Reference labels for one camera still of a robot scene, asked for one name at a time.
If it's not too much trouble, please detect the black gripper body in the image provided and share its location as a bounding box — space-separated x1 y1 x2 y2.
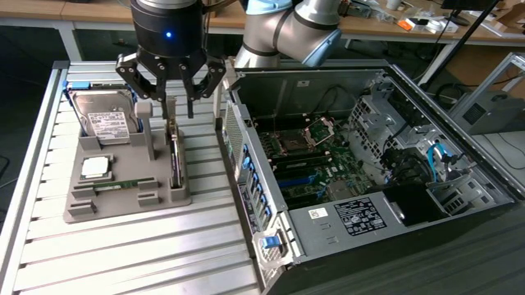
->
130 0 209 67

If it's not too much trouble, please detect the blue disk carrier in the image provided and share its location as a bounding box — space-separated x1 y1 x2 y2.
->
60 80 145 139

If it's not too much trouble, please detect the wooden desk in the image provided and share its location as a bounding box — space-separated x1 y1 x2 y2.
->
0 0 525 62

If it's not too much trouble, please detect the silver hard disk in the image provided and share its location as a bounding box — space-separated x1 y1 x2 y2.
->
67 88 135 145

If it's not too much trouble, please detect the CPU socket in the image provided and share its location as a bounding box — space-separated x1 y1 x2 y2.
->
277 130 317 153

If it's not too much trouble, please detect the silver CPU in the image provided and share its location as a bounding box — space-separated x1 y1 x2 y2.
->
80 157 111 179

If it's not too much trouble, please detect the metal socket cover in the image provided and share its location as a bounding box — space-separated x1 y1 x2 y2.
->
305 118 336 145

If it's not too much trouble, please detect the green RAM stick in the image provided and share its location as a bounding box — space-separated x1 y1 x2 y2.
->
75 179 154 191

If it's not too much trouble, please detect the blue expansion slot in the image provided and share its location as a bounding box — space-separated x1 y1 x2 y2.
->
278 175 313 187

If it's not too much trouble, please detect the grey parts rack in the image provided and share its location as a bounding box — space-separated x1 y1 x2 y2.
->
63 101 194 224

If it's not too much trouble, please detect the open PC case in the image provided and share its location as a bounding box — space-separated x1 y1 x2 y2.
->
215 60 525 295

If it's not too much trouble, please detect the green motherboard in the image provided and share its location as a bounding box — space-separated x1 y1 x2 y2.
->
257 127 377 210

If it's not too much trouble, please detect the orange white small box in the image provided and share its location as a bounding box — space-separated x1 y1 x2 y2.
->
400 17 430 31

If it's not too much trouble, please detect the grey power supply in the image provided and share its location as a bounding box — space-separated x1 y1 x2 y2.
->
289 196 408 256

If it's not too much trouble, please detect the black stand pole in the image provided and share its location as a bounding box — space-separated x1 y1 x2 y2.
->
418 0 504 92

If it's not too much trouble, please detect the black monitor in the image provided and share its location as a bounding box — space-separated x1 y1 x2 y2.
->
441 0 500 26

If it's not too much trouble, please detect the grey cabinet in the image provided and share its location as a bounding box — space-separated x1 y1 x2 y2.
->
449 90 525 136

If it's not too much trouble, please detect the brown cardboard piece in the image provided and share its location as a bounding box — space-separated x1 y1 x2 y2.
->
495 0 525 34

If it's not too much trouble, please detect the beige corner bracket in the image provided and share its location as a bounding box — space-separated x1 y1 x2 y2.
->
213 69 238 119

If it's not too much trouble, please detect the blue disk wire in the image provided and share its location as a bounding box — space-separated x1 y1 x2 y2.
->
426 141 454 182

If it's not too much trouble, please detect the aluminium profile frame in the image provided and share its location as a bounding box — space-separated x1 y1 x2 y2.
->
477 51 525 102

